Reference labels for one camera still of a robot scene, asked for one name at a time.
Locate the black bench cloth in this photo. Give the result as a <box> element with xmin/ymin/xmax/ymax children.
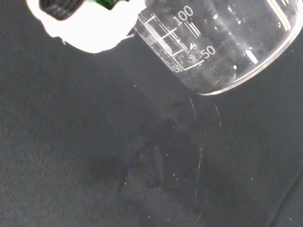
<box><xmin>0</xmin><ymin>0</ymin><xmax>303</xmax><ymax>227</ymax></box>

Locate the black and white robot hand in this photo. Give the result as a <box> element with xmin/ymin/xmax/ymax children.
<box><xmin>25</xmin><ymin>0</ymin><xmax>148</xmax><ymax>55</ymax></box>

